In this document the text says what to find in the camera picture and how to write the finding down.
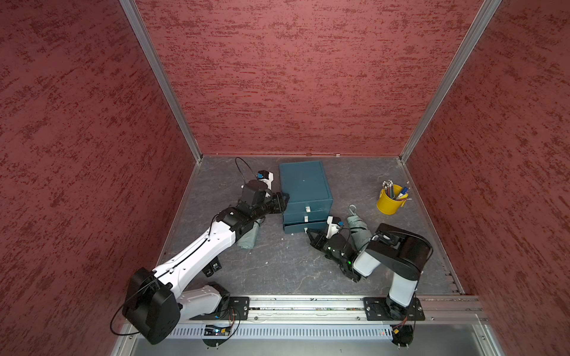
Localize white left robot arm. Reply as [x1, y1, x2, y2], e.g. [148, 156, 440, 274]
[117, 179, 289, 345]

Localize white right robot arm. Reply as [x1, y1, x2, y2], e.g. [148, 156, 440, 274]
[307, 223, 433, 325]

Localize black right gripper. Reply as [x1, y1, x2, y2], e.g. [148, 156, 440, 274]
[307, 228, 347, 268]

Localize pens in cup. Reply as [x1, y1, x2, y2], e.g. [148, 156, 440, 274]
[382, 180, 409, 201]

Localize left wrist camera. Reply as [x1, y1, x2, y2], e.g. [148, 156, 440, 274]
[256, 170, 274, 189]

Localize aluminium right corner post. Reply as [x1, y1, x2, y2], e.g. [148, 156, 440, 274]
[399, 0, 502, 165]

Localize green umbrella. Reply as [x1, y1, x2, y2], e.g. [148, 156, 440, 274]
[347, 205, 372, 251]
[237, 220, 261, 250]

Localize aluminium corner post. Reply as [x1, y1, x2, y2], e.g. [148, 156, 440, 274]
[120, 0, 203, 164]
[399, 0, 502, 165]

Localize aluminium left corner post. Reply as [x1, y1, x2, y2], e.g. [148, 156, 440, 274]
[120, 0, 203, 164]

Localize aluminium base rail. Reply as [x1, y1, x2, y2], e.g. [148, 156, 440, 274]
[119, 293, 491, 323]

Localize teal drawer cabinet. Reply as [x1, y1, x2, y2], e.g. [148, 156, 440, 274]
[279, 161, 333, 234]

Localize yellow pen cup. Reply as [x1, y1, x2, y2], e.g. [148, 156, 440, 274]
[376, 190, 408, 215]

